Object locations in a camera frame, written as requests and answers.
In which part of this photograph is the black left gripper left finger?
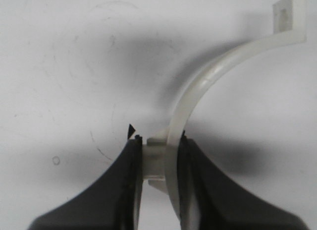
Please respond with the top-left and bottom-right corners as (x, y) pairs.
(29, 125), (143, 230)

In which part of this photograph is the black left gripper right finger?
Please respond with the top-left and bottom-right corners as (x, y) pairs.
(177, 135), (307, 230)

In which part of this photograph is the white half pipe clamp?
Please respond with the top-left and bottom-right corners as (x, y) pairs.
(143, 0), (307, 217)

